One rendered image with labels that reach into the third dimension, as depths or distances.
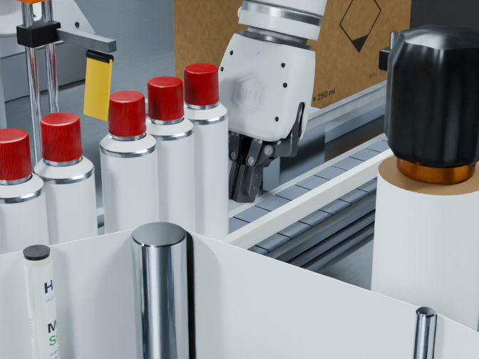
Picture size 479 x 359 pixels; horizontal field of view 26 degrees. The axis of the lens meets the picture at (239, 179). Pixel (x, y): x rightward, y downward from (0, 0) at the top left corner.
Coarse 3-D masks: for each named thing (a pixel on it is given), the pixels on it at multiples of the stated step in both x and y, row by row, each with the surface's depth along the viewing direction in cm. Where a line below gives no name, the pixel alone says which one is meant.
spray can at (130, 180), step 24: (120, 96) 92; (144, 96) 92; (120, 120) 91; (144, 120) 92; (120, 144) 91; (144, 144) 92; (120, 168) 92; (144, 168) 92; (120, 192) 93; (144, 192) 93; (120, 216) 94; (144, 216) 94
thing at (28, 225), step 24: (0, 144) 81; (24, 144) 82; (0, 168) 82; (24, 168) 83; (0, 192) 83; (24, 192) 83; (0, 216) 83; (24, 216) 83; (0, 240) 84; (24, 240) 84; (48, 240) 87
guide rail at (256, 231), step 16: (368, 160) 122; (352, 176) 118; (368, 176) 121; (320, 192) 114; (336, 192) 117; (288, 208) 110; (304, 208) 112; (256, 224) 106; (272, 224) 108; (288, 224) 110; (224, 240) 103; (240, 240) 104; (256, 240) 107
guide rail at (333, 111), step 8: (384, 80) 135; (368, 88) 132; (376, 88) 132; (384, 88) 133; (352, 96) 129; (360, 96) 129; (368, 96) 130; (376, 96) 132; (336, 104) 126; (344, 104) 127; (352, 104) 128; (360, 104) 129; (320, 112) 124; (328, 112) 124; (336, 112) 126; (344, 112) 127; (312, 120) 122; (320, 120) 123; (328, 120) 125; (312, 128) 122
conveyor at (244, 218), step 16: (384, 144) 136; (352, 160) 131; (320, 176) 127; (336, 176) 127; (288, 192) 122; (304, 192) 122; (352, 192) 122; (368, 192) 122; (256, 208) 118; (272, 208) 118; (320, 208) 118; (336, 208) 118; (240, 224) 114; (304, 224) 114; (272, 240) 111; (288, 240) 111
